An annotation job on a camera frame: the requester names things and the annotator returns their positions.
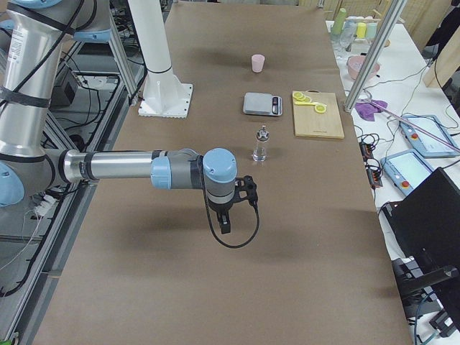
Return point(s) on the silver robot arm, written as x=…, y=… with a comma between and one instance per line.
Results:
x=39, y=29

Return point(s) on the purple cloth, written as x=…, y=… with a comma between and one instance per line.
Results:
x=367, y=110

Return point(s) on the glass sauce bottle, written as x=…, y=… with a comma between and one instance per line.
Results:
x=262, y=138

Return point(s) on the pink plastic cup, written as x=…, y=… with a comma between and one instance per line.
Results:
x=258, y=62

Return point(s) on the light blue cup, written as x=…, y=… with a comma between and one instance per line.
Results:
x=371, y=30

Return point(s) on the silver kitchen scale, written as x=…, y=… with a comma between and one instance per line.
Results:
x=262, y=104

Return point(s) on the blue teach pendant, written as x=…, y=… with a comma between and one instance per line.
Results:
x=428, y=136
x=407, y=170

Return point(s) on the green cup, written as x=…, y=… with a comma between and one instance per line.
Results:
x=338, y=23

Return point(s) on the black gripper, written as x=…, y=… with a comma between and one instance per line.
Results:
x=219, y=209

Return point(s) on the black monitor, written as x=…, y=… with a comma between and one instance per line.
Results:
x=426, y=226

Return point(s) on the yellow cup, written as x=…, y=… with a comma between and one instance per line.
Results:
x=361, y=28

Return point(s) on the yellow plastic knife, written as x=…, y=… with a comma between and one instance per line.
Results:
x=302, y=103

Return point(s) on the wooden cutting board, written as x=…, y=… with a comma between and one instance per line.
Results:
x=309, y=123

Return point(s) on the wine glass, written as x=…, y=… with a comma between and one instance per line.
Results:
x=346, y=38

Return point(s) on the grabber stick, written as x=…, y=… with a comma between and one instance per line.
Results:
x=415, y=126

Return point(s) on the aluminium frame post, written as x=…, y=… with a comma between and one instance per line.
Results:
x=386, y=26

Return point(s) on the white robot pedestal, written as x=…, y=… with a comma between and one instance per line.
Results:
x=163, y=94

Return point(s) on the pink bowl with ice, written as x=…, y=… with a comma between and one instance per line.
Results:
x=354, y=65

